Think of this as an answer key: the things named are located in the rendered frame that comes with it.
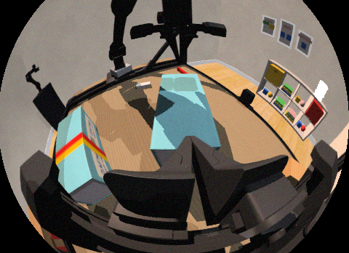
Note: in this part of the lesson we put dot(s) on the light blue box sleeve with red and yellow band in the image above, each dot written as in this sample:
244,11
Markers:
81,159

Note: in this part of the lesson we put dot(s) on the light blue cardboard box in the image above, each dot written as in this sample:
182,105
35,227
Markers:
181,110

